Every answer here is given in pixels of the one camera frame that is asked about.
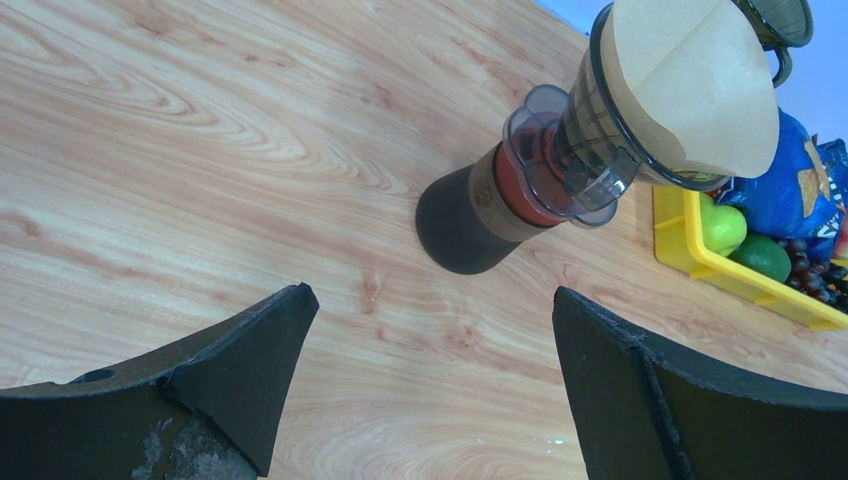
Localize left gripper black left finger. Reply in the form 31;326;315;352
1;283;319;479

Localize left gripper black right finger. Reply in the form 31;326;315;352
552;287;847;479

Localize smoky transparent coffee dripper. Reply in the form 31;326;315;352
493;6;728;229

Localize brown paper coffee filter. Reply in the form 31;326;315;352
600;1;779;178

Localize red-black coffee carafe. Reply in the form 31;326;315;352
415;126;572;275

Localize yellow plastic bin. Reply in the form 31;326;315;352
653;186;847;330

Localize dark green lime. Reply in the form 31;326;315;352
728;233;792;283

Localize yellow-green lime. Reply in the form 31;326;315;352
699;193;748;257

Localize dark purple grape bunch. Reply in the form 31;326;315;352
777;239;847;314

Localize red-yellow small fruits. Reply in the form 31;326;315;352
831;215;848;260

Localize blue chips bag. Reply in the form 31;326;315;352
714;111;847;260

